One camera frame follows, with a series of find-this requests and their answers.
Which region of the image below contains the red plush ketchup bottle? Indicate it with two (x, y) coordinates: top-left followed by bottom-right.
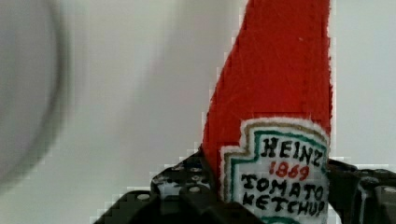
(202, 0), (332, 224)

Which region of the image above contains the lavender oval plate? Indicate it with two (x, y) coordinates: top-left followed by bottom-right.
(1, 0), (69, 188)

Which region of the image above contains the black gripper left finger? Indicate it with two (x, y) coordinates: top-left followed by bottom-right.
(94, 151), (263, 224)

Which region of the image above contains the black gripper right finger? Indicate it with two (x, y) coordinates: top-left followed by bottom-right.
(327, 160), (396, 224)

